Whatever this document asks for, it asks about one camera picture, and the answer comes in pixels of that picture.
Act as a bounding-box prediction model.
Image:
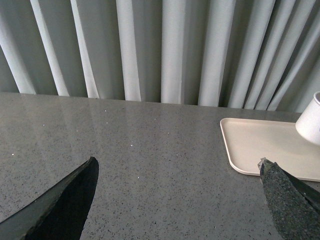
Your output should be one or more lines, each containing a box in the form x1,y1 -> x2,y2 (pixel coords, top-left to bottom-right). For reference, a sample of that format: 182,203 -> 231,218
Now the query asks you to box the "grey pleated curtain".
0,0 -> 320,113

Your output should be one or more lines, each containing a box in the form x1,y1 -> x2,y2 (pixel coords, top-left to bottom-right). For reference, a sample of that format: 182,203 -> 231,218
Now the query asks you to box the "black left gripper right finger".
258,157 -> 320,240

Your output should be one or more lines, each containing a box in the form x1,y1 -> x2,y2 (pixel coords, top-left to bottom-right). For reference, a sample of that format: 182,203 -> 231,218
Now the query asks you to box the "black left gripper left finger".
0,157 -> 99,240

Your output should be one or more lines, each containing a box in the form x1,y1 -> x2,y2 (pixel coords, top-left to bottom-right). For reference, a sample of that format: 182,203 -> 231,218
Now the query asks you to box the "white smiley mug black handle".
295,91 -> 320,146

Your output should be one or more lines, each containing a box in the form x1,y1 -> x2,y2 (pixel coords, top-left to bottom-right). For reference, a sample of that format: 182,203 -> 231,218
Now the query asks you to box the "cream rectangular tray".
220,118 -> 320,182

